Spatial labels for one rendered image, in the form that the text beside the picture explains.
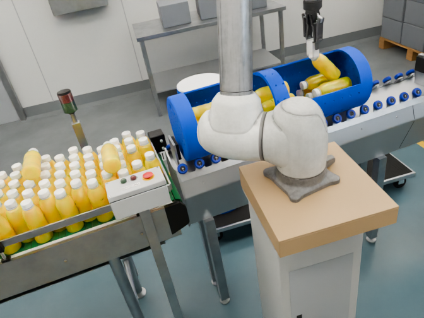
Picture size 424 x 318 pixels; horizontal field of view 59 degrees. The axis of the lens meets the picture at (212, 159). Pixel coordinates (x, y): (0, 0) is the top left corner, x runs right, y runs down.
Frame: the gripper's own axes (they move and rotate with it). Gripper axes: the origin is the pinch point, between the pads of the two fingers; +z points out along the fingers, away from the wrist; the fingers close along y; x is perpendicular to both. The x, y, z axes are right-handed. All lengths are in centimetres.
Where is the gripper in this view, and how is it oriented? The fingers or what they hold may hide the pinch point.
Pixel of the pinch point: (312, 48)
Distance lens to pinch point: 175.3
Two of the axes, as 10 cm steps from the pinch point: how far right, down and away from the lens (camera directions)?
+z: 1.5, 8.3, 5.4
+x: -9.3, 3.1, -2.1
